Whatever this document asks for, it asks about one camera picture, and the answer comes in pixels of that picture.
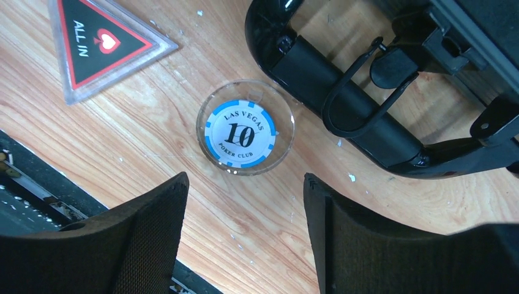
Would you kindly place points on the triangular all in marker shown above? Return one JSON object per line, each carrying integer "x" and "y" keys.
{"x": 100, "y": 43}

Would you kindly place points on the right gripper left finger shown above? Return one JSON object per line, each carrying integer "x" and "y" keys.
{"x": 131, "y": 248}

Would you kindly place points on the black poker set case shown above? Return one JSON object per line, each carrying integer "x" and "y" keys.
{"x": 473, "y": 41}

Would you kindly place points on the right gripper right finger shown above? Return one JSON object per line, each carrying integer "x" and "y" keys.
{"x": 357, "y": 250}

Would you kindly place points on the blue white ten chip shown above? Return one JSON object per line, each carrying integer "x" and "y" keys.
{"x": 246, "y": 127}

